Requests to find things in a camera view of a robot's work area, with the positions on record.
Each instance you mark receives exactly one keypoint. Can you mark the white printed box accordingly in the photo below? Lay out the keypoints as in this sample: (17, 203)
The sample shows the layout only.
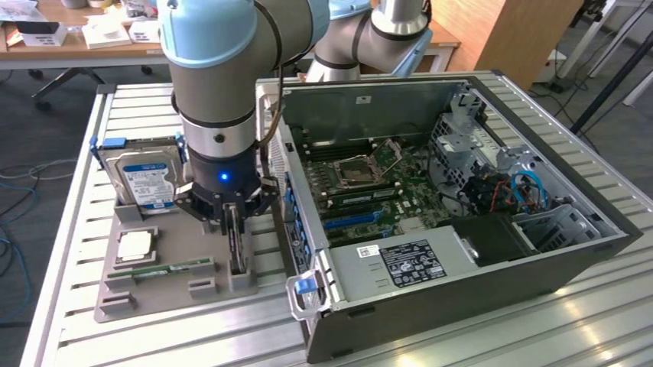
(147, 32)

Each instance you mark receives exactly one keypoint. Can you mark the black tripod pole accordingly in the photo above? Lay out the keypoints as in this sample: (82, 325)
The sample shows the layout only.
(612, 80)

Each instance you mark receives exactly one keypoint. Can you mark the blue case latch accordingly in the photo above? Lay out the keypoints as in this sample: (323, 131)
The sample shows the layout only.
(305, 287)

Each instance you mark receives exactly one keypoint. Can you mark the grey power supply unit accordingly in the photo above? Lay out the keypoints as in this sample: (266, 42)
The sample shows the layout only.
(407, 264)

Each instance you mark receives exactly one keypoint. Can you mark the CPU socket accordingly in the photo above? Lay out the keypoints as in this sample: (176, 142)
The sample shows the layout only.
(357, 172)

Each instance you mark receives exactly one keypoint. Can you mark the green graphics card black fan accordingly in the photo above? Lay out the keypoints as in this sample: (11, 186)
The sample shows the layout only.
(235, 248)

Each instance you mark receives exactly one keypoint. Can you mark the green RAM stick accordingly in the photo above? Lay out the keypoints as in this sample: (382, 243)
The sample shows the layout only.
(163, 267)
(365, 197)

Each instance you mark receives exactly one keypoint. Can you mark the metal socket cover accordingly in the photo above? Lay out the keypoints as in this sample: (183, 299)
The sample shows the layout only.
(390, 149)

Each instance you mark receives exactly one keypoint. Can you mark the blue expansion slot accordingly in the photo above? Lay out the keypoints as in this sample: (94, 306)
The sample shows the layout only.
(354, 221)

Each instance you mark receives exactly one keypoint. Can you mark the grey plastic parts rack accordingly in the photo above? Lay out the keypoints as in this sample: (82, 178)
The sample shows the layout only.
(194, 248)

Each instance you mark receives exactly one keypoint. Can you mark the metal disk bay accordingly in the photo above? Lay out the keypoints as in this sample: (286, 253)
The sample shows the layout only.
(561, 229)

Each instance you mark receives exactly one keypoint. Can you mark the perforated metal drive cage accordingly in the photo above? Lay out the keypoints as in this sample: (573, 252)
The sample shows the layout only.
(459, 149)

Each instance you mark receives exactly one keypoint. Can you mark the black wheeled desk leg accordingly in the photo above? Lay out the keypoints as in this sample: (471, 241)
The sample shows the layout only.
(65, 82)

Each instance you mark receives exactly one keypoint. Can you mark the wooden cabinet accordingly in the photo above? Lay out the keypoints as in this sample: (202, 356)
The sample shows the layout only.
(510, 38)

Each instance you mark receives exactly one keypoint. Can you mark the silver CPU chip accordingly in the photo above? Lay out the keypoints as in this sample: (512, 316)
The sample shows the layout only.
(135, 246)

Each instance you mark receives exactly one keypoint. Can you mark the white table frame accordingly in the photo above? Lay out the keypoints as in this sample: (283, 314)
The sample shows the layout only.
(602, 34)

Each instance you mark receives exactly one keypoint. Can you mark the green motherboard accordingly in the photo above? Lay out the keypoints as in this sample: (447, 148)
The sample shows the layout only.
(407, 191)

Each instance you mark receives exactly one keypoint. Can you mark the white box black lid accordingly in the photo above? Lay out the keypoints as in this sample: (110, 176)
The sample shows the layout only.
(40, 36)

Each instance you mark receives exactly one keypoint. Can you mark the hard disk with blue rails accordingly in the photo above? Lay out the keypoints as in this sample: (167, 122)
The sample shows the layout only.
(146, 179)

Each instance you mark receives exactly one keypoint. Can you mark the open black PC case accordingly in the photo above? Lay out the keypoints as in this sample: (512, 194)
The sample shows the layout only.
(459, 306)

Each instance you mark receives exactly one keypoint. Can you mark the white open cardboard box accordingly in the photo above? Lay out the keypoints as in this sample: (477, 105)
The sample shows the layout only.
(104, 34)

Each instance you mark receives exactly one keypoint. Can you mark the floor power strip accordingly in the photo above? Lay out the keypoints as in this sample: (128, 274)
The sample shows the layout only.
(560, 86)

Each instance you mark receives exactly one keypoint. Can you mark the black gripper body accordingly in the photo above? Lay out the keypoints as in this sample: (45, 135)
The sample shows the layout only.
(224, 170)

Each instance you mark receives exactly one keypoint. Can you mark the silver chipset heatsink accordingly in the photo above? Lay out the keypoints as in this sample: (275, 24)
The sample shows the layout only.
(413, 225)

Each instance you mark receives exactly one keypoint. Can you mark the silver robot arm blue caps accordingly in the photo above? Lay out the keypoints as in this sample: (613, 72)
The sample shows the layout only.
(214, 76)

